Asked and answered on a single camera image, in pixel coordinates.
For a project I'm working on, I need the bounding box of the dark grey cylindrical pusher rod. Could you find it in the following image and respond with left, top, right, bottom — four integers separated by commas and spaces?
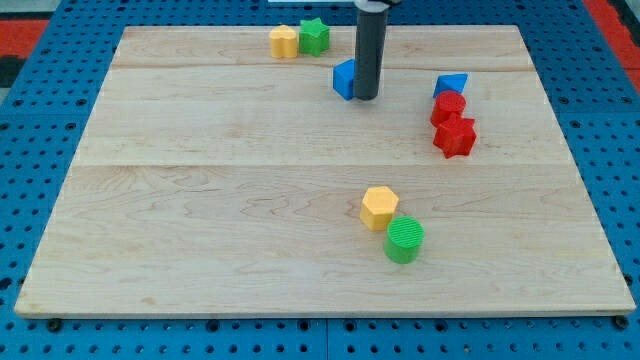
353, 2, 389, 101

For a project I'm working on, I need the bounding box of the yellow hexagon block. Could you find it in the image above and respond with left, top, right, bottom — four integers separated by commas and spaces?
360, 186, 399, 231

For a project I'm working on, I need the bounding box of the green star block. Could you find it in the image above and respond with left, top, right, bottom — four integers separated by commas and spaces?
299, 18, 330, 57

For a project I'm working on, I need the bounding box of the blue cube block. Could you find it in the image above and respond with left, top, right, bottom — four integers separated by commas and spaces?
332, 59, 355, 101

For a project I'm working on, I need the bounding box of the yellow heart block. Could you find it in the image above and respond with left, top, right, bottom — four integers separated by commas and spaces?
269, 25, 298, 59

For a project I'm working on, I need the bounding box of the blue triangle block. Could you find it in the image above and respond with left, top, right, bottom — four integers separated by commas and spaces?
433, 73, 468, 98

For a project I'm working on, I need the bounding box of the red cylinder block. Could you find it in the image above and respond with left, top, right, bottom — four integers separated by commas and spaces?
430, 90, 466, 127

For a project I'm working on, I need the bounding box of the red star block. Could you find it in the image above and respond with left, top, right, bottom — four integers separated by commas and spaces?
433, 114, 477, 158

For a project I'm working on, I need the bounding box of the green cylinder block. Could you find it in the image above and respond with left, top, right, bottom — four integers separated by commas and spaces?
383, 216, 425, 264

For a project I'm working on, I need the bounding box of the light wooden board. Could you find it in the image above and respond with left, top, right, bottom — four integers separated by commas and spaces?
15, 25, 636, 319

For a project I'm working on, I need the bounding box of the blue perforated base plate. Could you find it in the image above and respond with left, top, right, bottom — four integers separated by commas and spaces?
1, 0, 639, 359

